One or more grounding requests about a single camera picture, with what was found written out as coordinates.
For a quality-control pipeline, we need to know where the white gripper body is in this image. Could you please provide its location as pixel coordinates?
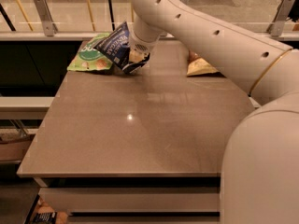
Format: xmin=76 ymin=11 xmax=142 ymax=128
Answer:
xmin=129 ymin=31 xmax=160 ymax=53

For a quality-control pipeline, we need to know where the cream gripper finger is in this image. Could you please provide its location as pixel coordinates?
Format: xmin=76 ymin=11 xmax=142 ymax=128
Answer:
xmin=129 ymin=50 xmax=146 ymax=63

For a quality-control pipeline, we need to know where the blue Kettle chip bag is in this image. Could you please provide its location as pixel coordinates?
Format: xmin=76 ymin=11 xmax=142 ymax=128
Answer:
xmin=95 ymin=21 xmax=150 ymax=74

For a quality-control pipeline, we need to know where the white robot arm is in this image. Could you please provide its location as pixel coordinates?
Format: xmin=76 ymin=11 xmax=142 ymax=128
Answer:
xmin=131 ymin=0 xmax=299 ymax=224

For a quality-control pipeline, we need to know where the green rice chip bag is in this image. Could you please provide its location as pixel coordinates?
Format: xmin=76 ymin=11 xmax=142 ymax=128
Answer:
xmin=67 ymin=33 xmax=112 ymax=72

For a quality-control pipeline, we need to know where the brown sea salt chip bag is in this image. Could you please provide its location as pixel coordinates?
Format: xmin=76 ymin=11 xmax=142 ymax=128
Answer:
xmin=187 ymin=51 xmax=218 ymax=77

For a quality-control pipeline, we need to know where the grey side bench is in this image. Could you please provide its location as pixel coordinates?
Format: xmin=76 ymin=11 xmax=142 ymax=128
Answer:
xmin=0 ymin=96 xmax=54 ymax=119

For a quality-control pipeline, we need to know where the cardboard box on floor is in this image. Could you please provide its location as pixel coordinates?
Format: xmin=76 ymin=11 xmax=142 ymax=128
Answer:
xmin=0 ymin=134 xmax=35 ymax=161

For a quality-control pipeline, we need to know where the left metal rail bracket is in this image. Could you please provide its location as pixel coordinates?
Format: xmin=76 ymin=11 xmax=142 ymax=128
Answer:
xmin=34 ymin=0 xmax=58 ymax=36

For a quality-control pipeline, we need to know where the metal rail bracket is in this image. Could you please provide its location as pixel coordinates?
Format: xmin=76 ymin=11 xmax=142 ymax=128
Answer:
xmin=267 ymin=0 xmax=295 ymax=37
xmin=34 ymin=0 xmax=58 ymax=36

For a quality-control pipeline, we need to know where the horizontal metal rail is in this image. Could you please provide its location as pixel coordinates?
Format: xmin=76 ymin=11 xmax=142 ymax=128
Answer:
xmin=0 ymin=31 xmax=299 ymax=42

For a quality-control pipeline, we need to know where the right metal rail bracket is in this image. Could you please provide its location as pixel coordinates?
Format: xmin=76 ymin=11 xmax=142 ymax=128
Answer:
xmin=267 ymin=0 xmax=295 ymax=37

